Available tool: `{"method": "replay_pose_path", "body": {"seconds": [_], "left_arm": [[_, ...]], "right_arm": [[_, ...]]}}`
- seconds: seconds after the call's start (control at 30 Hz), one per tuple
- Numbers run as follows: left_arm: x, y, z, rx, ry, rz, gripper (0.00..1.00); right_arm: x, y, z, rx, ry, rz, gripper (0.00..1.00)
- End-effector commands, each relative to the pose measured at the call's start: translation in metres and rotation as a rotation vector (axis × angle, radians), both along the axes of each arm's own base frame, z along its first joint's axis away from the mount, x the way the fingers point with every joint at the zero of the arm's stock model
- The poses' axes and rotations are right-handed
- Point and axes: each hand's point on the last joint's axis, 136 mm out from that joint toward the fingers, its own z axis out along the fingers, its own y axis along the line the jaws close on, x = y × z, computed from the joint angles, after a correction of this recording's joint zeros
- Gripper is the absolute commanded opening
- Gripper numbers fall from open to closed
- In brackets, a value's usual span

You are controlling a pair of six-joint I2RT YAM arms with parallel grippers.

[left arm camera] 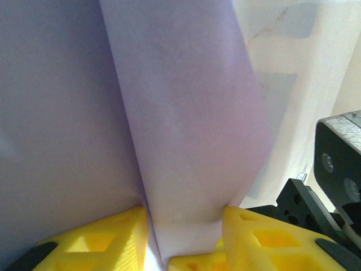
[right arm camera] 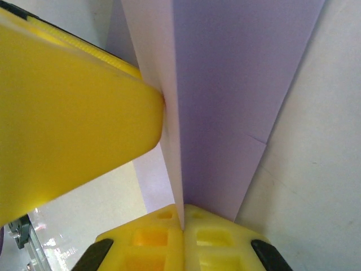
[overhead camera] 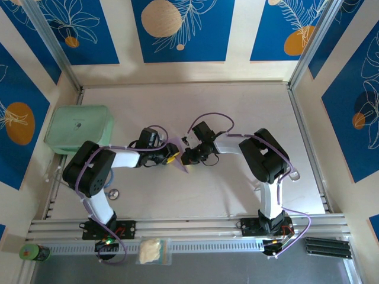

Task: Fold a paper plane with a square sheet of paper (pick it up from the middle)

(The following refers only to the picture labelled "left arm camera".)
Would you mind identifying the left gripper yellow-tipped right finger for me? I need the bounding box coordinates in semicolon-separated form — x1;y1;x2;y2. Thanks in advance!
169;205;361;271

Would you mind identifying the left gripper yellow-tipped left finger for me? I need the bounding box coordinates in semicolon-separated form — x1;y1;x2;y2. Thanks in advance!
8;206;149;271

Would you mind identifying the lilac paper sheet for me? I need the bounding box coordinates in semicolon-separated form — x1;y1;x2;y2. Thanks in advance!
0;0;273;271

